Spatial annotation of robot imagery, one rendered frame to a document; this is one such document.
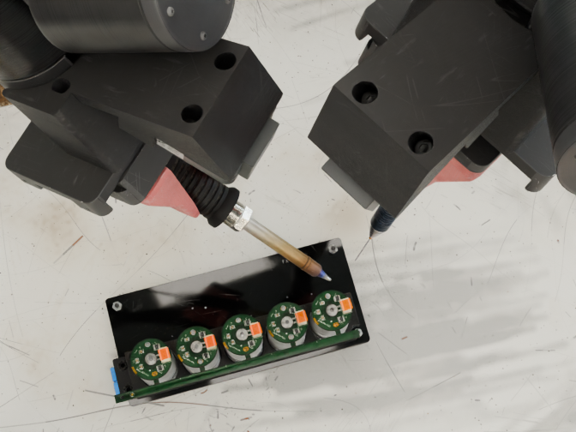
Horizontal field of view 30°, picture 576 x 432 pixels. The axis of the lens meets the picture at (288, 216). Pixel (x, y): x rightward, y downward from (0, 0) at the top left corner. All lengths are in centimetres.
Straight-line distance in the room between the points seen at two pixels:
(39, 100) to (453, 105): 18
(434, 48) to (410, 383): 37
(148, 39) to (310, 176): 35
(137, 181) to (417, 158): 18
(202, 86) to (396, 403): 35
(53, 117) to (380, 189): 15
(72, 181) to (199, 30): 12
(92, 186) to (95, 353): 25
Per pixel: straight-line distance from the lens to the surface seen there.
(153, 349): 65
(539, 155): 44
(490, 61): 39
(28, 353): 73
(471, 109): 37
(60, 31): 42
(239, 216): 58
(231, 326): 65
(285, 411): 71
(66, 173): 50
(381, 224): 57
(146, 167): 50
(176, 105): 42
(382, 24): 45
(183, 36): 40
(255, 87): 43
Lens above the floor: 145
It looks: 75 degrees down
